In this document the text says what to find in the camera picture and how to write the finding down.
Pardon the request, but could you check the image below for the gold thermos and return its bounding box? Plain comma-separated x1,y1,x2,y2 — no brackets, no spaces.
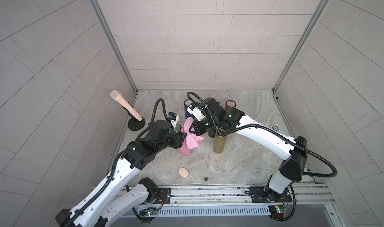
213,135,228,154

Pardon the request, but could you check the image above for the pink cloth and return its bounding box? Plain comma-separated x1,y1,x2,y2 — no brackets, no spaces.
183,117,205,150

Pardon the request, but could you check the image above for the pink thermos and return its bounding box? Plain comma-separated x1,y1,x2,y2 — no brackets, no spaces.
179,143,192,156

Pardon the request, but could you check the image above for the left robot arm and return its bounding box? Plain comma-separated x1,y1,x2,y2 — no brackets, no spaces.
56,120,187,227

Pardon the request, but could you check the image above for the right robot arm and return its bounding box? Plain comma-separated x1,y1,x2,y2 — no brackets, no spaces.
187,98,308,195

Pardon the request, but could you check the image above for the black thermos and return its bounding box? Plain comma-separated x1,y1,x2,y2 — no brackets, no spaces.
208,130,216,138

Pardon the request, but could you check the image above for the red thermos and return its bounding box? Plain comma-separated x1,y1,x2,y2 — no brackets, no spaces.
225,100,237,111

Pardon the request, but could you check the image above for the blue thermos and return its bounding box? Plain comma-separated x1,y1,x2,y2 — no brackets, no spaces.
184,99,195,119

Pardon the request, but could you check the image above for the beige microphone on black stand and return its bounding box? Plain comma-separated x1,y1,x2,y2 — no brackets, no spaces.
110,90,145,131

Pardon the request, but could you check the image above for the pink oval soap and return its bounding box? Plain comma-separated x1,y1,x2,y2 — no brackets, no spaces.
178,168,189,178

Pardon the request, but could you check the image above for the left circuit board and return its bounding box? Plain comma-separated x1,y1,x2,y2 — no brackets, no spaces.
140,208,158,218

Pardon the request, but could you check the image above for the circuit board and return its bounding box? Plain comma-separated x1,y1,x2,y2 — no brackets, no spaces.
140,208,158,218
269,206,286,219

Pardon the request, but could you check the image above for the right circuit board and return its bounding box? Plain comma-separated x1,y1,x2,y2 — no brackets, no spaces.
269,206,286,219

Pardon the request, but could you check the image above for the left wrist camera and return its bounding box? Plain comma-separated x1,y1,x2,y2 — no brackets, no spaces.
168,112,180,129

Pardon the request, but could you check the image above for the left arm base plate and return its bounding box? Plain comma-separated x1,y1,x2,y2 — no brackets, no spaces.
141,188,172,205

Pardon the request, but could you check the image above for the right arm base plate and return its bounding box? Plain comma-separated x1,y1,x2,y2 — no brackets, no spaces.
248,187,293,203

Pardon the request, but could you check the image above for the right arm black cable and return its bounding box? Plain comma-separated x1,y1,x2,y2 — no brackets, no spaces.
186,91,338,179

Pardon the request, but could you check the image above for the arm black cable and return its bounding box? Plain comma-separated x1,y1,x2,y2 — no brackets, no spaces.
61,98,170,227
186,91,338,179

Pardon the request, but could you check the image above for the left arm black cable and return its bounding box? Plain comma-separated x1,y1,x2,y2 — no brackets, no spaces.
61,98,170,227

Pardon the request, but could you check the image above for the aluminium mounting rail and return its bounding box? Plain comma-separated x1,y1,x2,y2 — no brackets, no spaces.
113,183,334,209

